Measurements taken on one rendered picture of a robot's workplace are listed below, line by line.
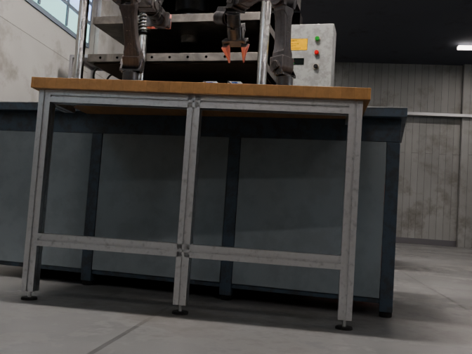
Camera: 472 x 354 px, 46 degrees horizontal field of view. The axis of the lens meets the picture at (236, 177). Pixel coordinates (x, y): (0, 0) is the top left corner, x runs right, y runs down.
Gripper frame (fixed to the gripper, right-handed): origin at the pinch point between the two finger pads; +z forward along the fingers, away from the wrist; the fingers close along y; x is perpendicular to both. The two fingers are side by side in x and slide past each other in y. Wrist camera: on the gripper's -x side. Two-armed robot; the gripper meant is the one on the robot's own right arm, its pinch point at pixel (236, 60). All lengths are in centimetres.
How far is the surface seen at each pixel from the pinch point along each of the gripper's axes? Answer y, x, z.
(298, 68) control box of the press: -13, -84, 25
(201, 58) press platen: 44, -81, 18
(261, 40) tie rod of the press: 7, -79, 7
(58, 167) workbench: 79, 28, 41
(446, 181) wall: -186, -900, 472
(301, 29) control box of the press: -13, -96, 5
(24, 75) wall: 269, -217, 64
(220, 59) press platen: 33, -81, 18
